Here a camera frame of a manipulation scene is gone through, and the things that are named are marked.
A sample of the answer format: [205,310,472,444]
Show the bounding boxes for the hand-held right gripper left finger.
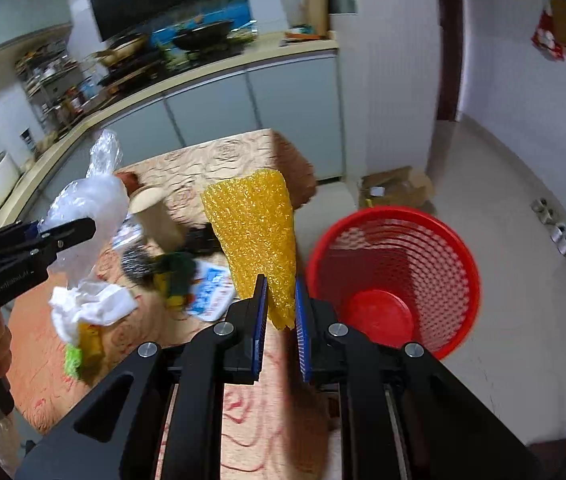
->
[13,274,269,480]

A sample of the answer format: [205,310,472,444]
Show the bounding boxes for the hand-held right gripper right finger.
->
[294,276,544,480]

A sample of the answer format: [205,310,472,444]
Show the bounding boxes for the clear plastic bag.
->
[38,129,131,286]

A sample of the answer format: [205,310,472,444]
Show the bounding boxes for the blue white plastic packet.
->
[185,259,236,322]

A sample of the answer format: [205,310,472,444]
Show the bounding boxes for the white tissue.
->
[48,281,139,343]

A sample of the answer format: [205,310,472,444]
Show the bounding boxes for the brown paper cup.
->
[128,186,186,253]

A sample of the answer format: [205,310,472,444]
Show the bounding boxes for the yellow bubble wrap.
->
[201,169,298,332]

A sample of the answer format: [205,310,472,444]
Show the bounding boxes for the green yellow sponge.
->
[155,252,199,311]

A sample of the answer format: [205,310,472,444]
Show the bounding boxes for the yellow foam fruit net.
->
[77,322,105,376]

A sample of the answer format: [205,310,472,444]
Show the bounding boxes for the red plastic mesh basket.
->
[304,206,482,361]

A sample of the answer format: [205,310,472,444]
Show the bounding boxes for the steel wool scourer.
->
[120,246,156,286]

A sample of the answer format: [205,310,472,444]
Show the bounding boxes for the black bristly hair clip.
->
[183,225,221,256]

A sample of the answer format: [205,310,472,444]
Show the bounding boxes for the metal spice rack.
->
[16,42,89,131]

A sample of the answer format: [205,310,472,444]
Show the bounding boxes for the black gas stove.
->
[98,42,246,86]

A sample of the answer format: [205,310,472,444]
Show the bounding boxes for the cardboard box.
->
[358,166,436,211]

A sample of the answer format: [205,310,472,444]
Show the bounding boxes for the beige frying pan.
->
[94,34,149,66]

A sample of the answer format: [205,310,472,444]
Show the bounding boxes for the pale blue kitchen cabinet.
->
[0,35,346,231]

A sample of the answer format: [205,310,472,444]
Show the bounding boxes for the black wok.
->
[170,19,236,51]

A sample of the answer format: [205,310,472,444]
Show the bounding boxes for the grey slippers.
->
[532,197,556,223]

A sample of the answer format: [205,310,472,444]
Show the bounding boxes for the white slippers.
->
[550,222,566,256]

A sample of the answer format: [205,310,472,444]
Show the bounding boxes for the orange teal cloth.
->
[285,25,329,41]

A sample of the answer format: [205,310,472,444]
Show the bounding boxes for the white bottle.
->
[282,0,306,28]

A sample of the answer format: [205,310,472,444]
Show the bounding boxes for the pale wall cabinet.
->
[0,22,74,68]

